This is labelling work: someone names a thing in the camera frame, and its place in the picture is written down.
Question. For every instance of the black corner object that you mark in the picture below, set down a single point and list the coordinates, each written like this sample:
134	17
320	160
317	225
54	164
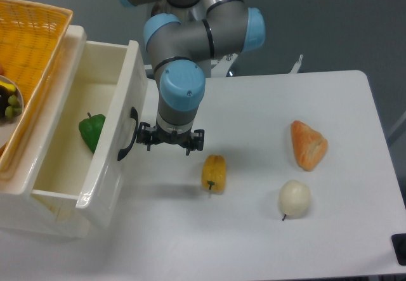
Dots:
399	245

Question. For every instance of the green toy grapes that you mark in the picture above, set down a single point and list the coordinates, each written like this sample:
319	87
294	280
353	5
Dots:
13	108

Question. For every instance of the white drawer cabinet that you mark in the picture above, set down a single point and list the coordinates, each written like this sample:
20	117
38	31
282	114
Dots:
19	209

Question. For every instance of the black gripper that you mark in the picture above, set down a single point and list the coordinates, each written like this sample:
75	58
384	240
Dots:
164	132

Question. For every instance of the white top drawer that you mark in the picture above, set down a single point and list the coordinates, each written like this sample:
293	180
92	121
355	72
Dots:
84	164

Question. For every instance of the green toy bell pepper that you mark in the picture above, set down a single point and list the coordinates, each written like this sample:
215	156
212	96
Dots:
90	129

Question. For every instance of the orange toy bread piece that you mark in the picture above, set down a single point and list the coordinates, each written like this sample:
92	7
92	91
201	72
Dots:
309	145

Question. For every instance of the white plate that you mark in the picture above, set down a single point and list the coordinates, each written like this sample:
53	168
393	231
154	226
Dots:
8	88

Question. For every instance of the yellow woven basket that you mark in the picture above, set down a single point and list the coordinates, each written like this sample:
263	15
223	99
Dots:
31	36

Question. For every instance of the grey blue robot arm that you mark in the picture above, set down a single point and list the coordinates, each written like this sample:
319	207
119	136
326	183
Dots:
177	40

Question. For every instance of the white toy pear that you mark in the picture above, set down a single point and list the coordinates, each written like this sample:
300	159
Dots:
294	198

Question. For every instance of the yellow toy bell pepper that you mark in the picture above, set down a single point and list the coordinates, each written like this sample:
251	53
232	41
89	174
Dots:
213	176

